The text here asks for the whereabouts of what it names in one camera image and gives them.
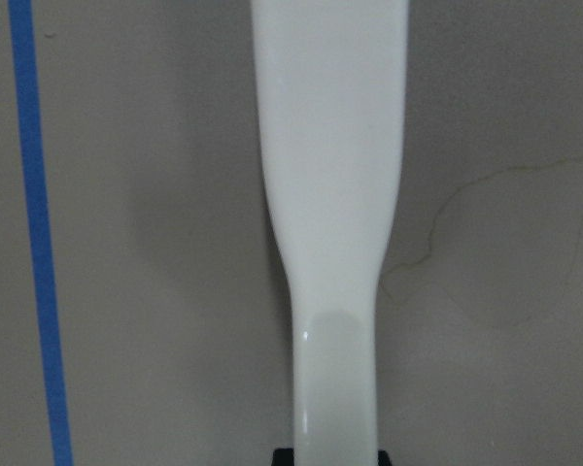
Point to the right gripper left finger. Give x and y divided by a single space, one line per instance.
282 457

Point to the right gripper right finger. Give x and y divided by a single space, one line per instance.
383 458

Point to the white brush black bristles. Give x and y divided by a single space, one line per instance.
331 78

